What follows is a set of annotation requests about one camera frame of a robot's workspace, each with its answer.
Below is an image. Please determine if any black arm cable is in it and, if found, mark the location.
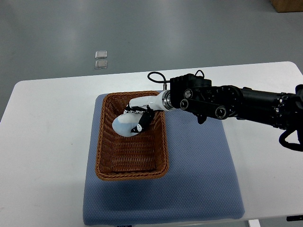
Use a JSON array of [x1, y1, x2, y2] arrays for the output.
[[147, 71, 169, 91]]

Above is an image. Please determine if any white table leg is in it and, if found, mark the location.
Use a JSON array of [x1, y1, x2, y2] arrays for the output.
[[248, 219, 261, 227]]

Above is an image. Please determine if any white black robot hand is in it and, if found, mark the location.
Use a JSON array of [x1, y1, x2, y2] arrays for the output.
[[124, 91, 174, 133]]

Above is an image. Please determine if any brown cardboard box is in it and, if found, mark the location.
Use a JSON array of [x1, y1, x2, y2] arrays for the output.
[[270, 0, 303, 13]]

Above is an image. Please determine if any blue quilted mat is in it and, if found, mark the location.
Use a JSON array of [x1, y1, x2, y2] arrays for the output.
[[83, 95, 245, 226]]

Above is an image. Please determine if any brown wicker basket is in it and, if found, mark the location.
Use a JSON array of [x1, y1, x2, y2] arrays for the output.
[[95, 91, 169, 181]]

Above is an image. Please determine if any metal floor plate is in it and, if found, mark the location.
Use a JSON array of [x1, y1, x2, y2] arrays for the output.
[[95, 60, 108, 69], [95, 50, 107, 59]]

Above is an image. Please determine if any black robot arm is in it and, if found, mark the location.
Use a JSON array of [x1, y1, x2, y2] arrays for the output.
[[124, 74, 303, 152]]

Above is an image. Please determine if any lower metal floor plate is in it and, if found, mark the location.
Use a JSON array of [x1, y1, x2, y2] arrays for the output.
[[95, 60, 108, 69]]

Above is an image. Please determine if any upper metal floor plate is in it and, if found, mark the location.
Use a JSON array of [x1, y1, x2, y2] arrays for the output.
[[95, 50, 107, 59]]

